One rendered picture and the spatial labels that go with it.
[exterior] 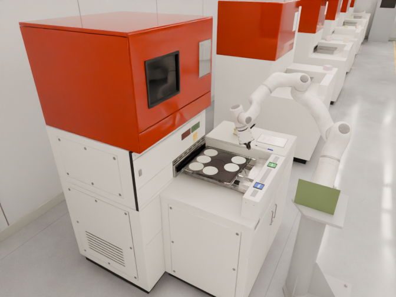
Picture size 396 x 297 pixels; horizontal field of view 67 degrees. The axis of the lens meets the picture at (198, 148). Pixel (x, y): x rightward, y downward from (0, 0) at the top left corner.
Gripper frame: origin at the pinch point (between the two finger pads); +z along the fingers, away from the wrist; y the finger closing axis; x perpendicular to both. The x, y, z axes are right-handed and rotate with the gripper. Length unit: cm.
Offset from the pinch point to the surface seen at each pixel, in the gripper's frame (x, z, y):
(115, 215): -33, -3, -94
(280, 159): -10.7, 10.9, 17.1
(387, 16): 995, 255, 663
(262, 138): 18.2, 8.3, 12.3
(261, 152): 1.0, 9.0, 7.6
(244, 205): -51, 5, -14
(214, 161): -1.5, 1.5, -25.9
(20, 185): 43, -11, -201
